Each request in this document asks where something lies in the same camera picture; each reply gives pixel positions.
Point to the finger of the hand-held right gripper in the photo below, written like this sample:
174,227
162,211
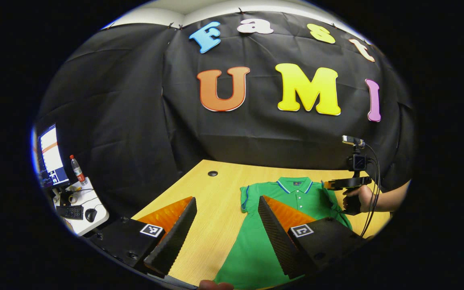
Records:
330,185

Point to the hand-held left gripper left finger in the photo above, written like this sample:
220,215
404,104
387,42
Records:
173,241

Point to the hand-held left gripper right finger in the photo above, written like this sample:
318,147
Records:
278,241

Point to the green polo T-shirt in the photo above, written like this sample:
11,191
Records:
252,249

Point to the white side desk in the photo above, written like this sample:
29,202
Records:
95,227

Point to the black computer mouse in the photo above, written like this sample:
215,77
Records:
90,215

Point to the black keyboard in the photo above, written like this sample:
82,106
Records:
71,212

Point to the clear plastic water bottle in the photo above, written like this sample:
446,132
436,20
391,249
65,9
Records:
78,171

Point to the black backdrop cloth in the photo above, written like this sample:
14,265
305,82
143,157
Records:
135,121

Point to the computer monitor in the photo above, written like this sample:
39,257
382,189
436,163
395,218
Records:
50,153

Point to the row of black cloth clips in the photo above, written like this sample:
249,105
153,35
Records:
240,10

